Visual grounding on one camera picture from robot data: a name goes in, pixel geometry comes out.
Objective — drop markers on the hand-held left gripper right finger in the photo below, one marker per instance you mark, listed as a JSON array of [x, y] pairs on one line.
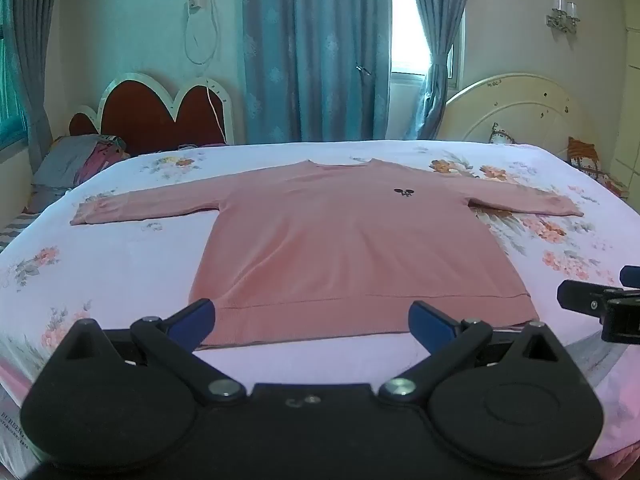
[[430, 322]]

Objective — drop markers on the striped mattress cover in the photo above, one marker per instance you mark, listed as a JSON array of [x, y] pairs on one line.
[[17, 227]]

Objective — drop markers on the small floral cushion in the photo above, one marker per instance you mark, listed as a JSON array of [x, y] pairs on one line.
[[501, 135]]

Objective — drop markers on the teal window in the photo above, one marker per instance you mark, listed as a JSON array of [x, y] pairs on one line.
[[10, 85]]

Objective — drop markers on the bright window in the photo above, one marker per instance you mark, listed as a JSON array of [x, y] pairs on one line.
[[406, 35]]

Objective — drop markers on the red heart-shaped headboard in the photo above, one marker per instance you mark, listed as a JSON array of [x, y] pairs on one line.
[[150, 115]]

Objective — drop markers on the pink printed pillow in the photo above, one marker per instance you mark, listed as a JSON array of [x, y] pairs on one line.
[[102, 157]]

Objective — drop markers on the grey-blue curtain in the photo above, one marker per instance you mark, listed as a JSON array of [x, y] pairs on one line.
[[35, 35]]

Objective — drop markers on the orange tiger pillow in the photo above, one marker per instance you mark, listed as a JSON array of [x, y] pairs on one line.
[[587, 160]]

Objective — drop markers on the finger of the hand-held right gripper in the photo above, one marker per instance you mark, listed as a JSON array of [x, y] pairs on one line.
[[631, 276], [577, 296]]

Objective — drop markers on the cream round headboard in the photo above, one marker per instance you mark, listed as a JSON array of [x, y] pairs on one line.
[[525, 110]]

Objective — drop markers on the glass wall lamp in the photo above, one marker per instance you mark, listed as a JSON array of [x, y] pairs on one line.
[[564, 15]]

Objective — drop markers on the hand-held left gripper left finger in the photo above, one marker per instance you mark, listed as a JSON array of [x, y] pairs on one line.
[[197, 316]]

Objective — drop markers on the tied blue curtain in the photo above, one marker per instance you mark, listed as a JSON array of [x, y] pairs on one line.
[[435, 10]]

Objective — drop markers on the white cabinet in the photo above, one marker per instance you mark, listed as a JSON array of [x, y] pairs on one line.
[[631, 135]]

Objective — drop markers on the pink sweater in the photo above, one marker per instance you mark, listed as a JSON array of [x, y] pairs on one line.
[[325, 240]]

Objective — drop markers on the floral bed sheet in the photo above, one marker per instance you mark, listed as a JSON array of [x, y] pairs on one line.
[[125, 260]]

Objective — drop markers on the wide blue curtain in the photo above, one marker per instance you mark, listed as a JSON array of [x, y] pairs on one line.
[[310, 60]]

